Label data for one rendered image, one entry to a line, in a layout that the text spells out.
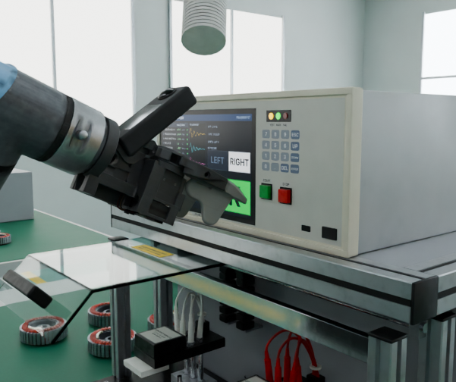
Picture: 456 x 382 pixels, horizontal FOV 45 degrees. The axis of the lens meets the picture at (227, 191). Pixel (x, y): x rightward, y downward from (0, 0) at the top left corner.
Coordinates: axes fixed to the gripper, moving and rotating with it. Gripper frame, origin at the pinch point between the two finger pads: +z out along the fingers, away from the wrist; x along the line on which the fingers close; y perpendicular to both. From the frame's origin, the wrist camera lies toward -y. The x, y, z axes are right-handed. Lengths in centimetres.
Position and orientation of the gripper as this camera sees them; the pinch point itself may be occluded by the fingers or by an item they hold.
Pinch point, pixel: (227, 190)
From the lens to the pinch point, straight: 71.9
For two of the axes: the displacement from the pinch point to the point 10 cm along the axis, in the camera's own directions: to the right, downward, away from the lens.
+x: 6.2, 1.0, -7.8
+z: 7.1, 3.5, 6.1
